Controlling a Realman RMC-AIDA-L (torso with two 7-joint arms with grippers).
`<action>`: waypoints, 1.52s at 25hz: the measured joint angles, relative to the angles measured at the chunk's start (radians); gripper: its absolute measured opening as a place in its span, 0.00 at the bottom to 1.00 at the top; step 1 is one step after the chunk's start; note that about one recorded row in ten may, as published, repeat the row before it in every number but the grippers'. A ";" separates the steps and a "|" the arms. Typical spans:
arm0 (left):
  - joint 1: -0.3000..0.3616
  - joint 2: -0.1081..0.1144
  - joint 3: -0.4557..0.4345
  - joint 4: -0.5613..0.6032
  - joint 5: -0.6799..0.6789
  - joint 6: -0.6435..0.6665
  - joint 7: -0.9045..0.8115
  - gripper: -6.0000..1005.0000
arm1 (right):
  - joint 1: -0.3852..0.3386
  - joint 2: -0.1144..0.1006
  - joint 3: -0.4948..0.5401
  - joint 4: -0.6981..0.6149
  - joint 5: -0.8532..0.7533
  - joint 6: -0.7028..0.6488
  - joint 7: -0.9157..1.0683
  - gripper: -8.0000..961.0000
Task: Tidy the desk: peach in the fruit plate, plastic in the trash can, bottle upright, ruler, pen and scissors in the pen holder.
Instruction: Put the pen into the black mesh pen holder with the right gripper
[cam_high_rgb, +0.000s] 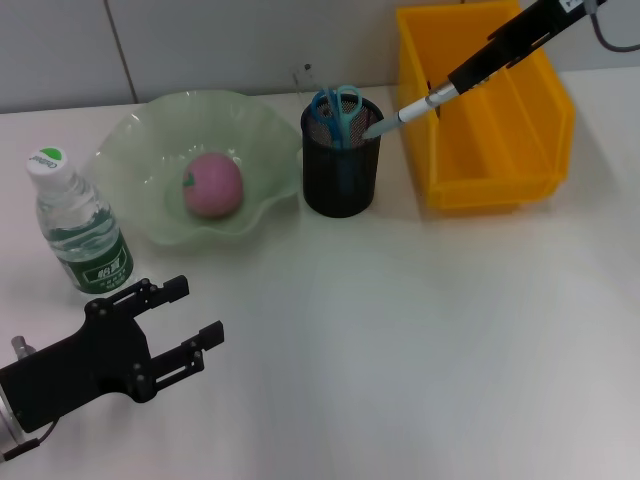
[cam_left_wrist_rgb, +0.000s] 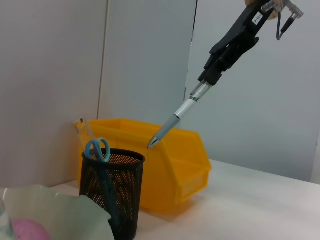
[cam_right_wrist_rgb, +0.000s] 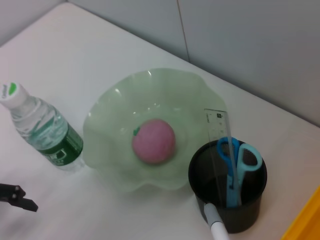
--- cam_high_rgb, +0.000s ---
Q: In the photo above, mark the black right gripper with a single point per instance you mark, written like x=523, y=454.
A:
x=550, y=15

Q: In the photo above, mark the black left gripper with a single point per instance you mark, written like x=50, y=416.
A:
x=80, y=365

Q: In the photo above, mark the silver ballpoint pen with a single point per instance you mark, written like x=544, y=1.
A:
x=410, y=111

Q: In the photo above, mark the clear green-label water bottle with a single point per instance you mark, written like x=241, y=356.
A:
x=100, y=250

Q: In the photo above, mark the pink toy peach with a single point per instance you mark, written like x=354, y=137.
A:
x=215, y=185

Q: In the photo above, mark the blue scissors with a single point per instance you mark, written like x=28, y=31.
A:
x=340, y=120

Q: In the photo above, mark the transparent plastic ruler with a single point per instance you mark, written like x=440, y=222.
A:
x=306, y=82

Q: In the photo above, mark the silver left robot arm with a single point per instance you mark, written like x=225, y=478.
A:
x=7, y=420

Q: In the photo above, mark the pale green glass fruit plate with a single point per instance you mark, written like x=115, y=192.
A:
x=145, y=150

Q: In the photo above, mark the black mesh pen holder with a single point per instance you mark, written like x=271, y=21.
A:
x=340, y=190

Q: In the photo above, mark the yellow plastic bin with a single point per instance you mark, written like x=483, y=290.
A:
x=500, y=140

